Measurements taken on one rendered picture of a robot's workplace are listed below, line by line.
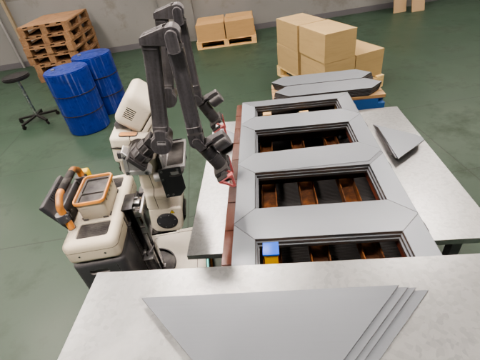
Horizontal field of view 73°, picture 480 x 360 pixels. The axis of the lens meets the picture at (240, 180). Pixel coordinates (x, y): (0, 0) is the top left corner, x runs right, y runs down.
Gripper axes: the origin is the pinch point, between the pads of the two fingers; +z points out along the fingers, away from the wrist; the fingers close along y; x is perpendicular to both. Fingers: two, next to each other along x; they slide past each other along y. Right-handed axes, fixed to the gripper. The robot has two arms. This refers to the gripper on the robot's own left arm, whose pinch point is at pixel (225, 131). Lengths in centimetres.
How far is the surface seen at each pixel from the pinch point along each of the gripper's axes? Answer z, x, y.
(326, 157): 35, -38, -20
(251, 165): 17.2, -3.0, -15.4
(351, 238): 33, -30, -73
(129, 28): -30, 182, 656
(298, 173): 29.1, -22.2, -26.5
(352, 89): 55, -77, 57
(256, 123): 21.8, -11.9, 29.1
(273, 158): 23.0, -14.4, -12.4
